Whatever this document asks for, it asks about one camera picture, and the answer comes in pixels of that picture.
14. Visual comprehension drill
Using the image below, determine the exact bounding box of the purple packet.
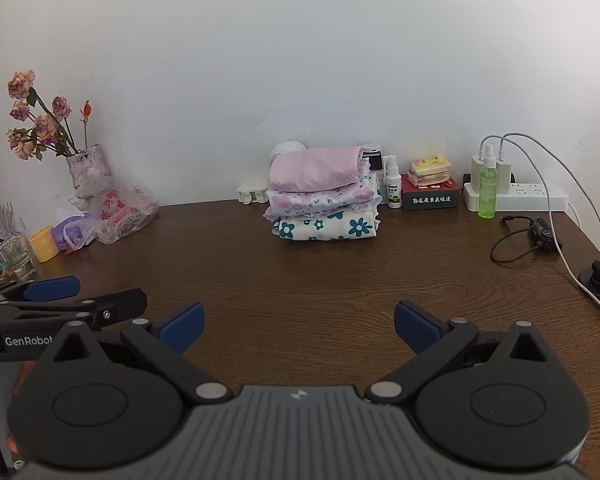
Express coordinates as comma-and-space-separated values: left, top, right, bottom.
51, 214, 88, 253

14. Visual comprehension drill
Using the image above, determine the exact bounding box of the white teal-flower folded cloth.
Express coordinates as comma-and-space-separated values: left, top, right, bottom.
272, 207, 381, 242

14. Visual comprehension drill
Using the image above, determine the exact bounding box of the clear red-print plastic bag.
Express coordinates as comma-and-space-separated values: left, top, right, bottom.
70, 176, 160, 246

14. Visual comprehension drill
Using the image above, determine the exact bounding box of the black box with red top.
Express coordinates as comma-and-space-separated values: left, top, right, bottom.
401, 174, 462, 211

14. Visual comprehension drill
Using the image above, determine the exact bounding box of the dried rose bouquet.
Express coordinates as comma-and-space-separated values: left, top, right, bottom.
6, 70, 93, 161

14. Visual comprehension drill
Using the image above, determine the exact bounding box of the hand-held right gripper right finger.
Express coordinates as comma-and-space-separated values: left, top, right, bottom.
365, 300, 548, 406

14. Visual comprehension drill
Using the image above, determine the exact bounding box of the small black white gadget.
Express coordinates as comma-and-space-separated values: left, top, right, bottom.
362, 144, 387, 173

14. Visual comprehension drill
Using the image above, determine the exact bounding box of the clear drinking glass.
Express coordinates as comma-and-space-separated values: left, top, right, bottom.
0, 232, 38, 283

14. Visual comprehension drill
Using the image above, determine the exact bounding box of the purple floral folded cloth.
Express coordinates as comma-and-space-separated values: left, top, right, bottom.
263, 157, 383, 221

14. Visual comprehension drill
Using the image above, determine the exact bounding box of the small white spray bottle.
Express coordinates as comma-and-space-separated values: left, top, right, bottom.
386, 155, 402, 209

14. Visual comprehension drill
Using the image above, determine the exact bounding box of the yellow floral packet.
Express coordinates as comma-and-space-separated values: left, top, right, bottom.
411, 172, 449, 189
410, 155, 453, 177

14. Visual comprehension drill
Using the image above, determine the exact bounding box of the floral wrapped vase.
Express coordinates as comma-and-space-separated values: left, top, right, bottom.
66, 144, 110, 201

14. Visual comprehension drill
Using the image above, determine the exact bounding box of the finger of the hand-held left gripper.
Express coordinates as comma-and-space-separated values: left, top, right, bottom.
0, 276, 81, 307
0, 287, 149, 333

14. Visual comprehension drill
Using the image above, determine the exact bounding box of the black cable with remote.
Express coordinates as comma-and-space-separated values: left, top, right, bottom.
490, 215, 556, 264

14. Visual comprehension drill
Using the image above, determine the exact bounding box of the white power strip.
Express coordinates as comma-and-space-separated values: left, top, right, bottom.
462, 174, 570, 212

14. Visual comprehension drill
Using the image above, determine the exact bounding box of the black clamp mount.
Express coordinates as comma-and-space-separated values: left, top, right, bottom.
579, 227, 600, 308

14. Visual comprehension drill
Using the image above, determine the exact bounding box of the white charging cable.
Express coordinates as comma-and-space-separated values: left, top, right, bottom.
477, 135, 600, 322
500, 132, 583, 226

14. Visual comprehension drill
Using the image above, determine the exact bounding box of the pale artificial plant sprig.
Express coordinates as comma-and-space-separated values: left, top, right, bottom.
0, 192, 22, 246

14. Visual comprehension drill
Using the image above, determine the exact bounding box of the green spray bottle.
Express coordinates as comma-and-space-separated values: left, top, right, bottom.
477, 144, 501, 220

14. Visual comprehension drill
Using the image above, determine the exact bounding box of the person's left hand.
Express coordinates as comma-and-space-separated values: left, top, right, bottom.
11, 360, 37, 398

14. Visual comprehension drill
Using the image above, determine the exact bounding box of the white plastic clip holder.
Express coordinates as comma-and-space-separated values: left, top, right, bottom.
236, 185, 271, 205

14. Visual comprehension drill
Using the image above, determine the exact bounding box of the yellow cup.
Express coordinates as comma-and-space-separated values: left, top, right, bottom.
28, 226, 58, 263

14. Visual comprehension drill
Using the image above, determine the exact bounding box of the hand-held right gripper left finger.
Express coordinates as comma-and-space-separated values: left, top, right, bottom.
52, 301, 233, 406

